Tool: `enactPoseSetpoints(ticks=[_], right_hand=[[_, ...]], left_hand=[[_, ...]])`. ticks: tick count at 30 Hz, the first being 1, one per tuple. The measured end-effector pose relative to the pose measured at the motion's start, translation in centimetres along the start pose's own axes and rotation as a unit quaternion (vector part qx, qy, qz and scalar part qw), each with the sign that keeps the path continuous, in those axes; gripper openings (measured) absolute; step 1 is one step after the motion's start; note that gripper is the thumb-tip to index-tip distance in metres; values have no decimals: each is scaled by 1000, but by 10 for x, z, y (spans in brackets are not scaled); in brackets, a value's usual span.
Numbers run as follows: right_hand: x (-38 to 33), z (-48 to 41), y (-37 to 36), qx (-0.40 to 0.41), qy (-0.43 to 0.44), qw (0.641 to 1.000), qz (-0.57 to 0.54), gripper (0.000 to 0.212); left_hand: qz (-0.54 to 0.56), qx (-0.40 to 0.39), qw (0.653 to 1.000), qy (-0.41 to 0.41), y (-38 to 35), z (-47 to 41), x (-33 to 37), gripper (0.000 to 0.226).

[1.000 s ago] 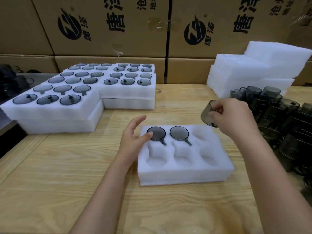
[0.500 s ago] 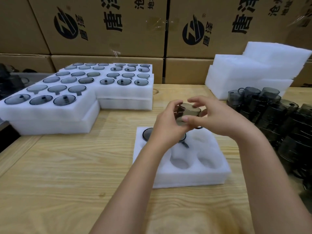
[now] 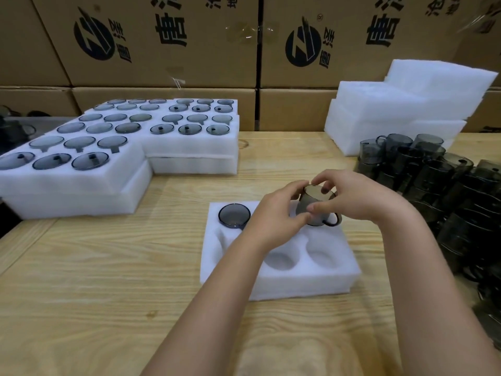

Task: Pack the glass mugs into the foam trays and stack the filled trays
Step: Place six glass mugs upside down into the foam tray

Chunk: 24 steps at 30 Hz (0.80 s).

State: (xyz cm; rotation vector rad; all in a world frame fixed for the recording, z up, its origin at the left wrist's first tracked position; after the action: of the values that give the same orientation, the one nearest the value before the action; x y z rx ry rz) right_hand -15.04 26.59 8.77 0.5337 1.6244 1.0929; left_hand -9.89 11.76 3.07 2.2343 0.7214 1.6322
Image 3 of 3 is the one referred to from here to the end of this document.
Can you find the person's right forearm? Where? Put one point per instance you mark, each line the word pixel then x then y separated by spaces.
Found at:
pixel 430 301

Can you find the person's left hand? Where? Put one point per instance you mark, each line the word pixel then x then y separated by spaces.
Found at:
pixel 274 223

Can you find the dark mugs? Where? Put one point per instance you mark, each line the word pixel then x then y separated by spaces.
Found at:
pixel 11 129

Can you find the black round object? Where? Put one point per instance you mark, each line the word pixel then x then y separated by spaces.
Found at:
pixel 38 113

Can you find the stainless steel table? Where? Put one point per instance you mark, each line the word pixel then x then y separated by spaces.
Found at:
pixel 51 121

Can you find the person's right hand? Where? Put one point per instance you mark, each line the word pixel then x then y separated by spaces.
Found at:
pixel 364 199

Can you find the stack of white foam trays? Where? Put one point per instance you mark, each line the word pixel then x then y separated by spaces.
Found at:
pixel 391 101

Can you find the person's left forearm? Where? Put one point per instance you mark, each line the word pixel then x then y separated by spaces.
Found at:
pixel 211 309

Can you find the white grooved foam tray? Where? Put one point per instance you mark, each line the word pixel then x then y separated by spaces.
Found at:
pixel 195 166
pixel 305 285
pixel 235 109
pixel 156 138
pixel 169 110
pixel 78 209
pixel 188 146
pixel 58 184

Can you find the pile of smoky glass mugs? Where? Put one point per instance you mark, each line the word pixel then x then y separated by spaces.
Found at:
pixel 438 180

